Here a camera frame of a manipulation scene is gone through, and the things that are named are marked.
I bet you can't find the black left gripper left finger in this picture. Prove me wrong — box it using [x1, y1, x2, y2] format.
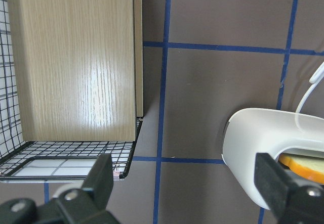
[1, 154, 114, 223]

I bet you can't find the white toaster power cable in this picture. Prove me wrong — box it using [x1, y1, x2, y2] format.
[295, 62, 324, 114]

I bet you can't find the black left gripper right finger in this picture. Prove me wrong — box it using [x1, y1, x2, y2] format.
[255, 153, 323, 223]

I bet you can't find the white two-slot toaster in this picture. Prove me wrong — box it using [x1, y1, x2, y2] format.
[222, 108, 323, 209]

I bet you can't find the toast slice in toaster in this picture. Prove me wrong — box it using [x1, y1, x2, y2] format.
[278, 153, 323, 185]

